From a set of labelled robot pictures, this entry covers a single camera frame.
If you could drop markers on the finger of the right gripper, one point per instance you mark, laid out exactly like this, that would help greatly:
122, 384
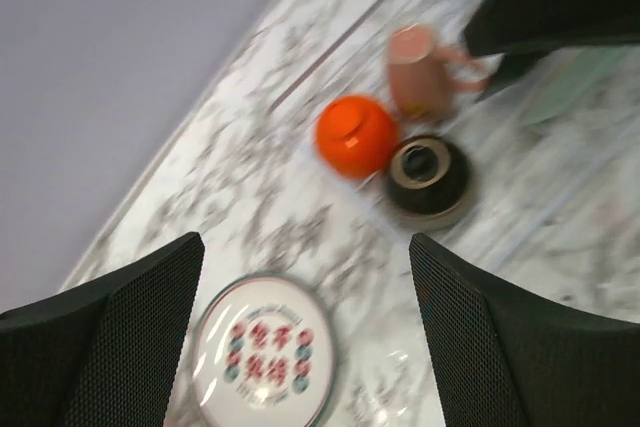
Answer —
526, 26

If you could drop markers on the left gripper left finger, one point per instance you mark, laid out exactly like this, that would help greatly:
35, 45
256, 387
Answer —
104, 353

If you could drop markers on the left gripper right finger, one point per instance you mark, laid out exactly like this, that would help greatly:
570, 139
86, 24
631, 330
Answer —
504, 356

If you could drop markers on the mint floral round plate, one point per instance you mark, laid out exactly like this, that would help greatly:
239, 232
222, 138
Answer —
571, 82

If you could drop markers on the pink floral mug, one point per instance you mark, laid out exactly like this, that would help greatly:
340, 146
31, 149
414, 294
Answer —
424, 75

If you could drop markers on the white plate red characters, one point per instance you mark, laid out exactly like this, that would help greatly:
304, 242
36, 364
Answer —
264, 353

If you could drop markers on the beige bowl dark rim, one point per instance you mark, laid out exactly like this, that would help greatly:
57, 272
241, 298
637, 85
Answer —
429, 184

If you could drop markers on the orange bowl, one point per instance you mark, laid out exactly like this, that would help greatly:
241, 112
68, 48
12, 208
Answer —
355, 135

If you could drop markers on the teal square plate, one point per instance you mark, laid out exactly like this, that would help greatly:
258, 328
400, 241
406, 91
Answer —
511, 68

